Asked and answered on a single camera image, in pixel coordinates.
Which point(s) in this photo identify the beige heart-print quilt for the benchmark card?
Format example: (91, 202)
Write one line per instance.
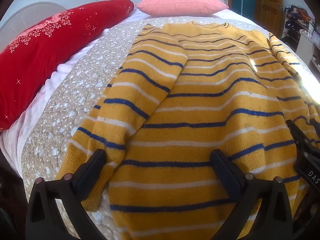
(75, 92)

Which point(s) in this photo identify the brown wooden door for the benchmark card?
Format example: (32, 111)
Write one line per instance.
(268, 2)

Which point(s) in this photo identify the red floral bolster pillow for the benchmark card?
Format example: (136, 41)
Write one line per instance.
(42, 55)

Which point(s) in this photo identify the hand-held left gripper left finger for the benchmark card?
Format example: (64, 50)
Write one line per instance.
(92, 166)

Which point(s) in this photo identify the cluttered shelf rack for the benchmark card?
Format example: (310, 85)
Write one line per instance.
(297, 21)

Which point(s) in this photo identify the yellow striped sweater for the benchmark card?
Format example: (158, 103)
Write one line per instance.
(200, 105)

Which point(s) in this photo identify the pink pillow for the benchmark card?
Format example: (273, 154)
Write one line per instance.
(180, 3)

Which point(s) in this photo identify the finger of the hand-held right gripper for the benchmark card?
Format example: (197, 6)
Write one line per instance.
(316, 128)
(298, 138)

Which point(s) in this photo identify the grey padded headboard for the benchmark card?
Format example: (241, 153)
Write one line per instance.
(25, 12)

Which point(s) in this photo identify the pale pink bed sheet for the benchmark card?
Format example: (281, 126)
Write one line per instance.
(25, 122)

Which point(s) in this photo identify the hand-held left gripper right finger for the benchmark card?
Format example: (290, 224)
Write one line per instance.
(221, 166)

